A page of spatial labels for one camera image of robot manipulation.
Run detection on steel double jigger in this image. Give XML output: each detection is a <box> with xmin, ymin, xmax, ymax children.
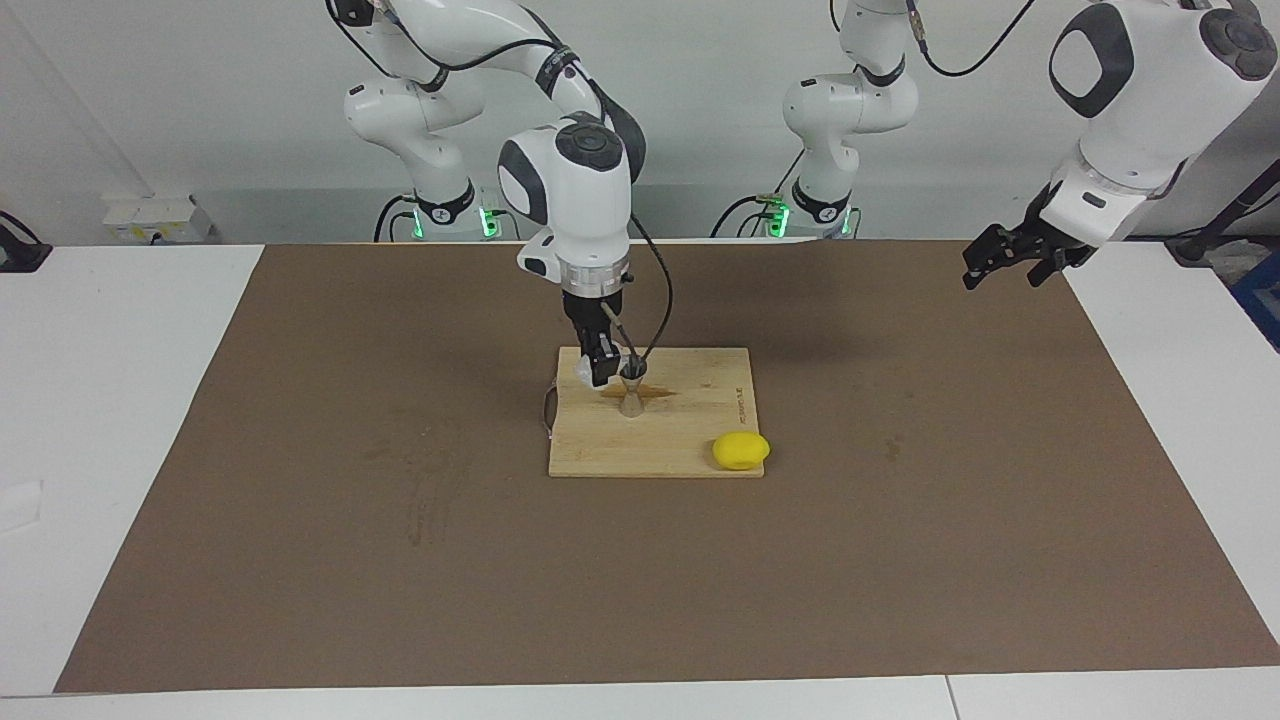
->
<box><xmin>617</xmin><ymin>355</ymin><xmax>649</xmax><ymax>419</ymax></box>

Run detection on wooden cutting board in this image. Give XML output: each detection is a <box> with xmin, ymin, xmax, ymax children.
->
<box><xmin>541</xmin><ymin>346</ymin><xmax>767</xmax><ymax>479</ymax></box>

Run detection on yellow lemon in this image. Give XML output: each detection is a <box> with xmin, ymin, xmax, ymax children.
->
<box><xmin>712</xmin><ymin>431</ymin><xmax>772</xmax><ymax>471</ymax></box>

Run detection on black stand leg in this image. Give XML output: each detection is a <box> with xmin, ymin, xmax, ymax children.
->
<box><xmin>1165</xmin><ymin>160</ymin><xmax>1280</xmax><ymax>266</ymax></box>

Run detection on brown table mat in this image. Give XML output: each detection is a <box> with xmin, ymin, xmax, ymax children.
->
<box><xmin>53</xmin><ymin>240</ymin><xmax>1280</xmax><ymax>694</ymax></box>

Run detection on black clamp base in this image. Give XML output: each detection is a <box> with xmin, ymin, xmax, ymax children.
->
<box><xmin>0</xmin><ymin>210</ymin><xmax>53</xmax><ymax>273</ymax></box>

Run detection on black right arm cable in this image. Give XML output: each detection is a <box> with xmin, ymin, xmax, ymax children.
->
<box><xmin>325</xmin><ymin>0</ymin><xmax>674</xmax><ymax>366</ymax></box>

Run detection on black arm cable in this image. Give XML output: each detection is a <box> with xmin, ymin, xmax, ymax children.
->
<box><xmin>325</xmin><ymin>0</ymin><xmax>674</xmax><ymax>366</ymax></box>
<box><xmin>905</xmin><ymin>0</ymin><xmax>1038</xmax><ymax>78</ymax></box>

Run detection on black base cable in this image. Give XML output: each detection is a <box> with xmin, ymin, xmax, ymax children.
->
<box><xmin>710</xmin><ymin>148</ymin><xmax>804</xmax><ymax>239</ymax></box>
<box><xmin>374</xmin><ymin>193</ymin><xmax>419</xmax><ymax>243</ymax></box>

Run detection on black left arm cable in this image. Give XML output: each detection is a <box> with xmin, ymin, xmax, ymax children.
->
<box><xmin>905</xmin><ymin>0</ymin><xmax>1038</xmax><ymax>78</ymax></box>

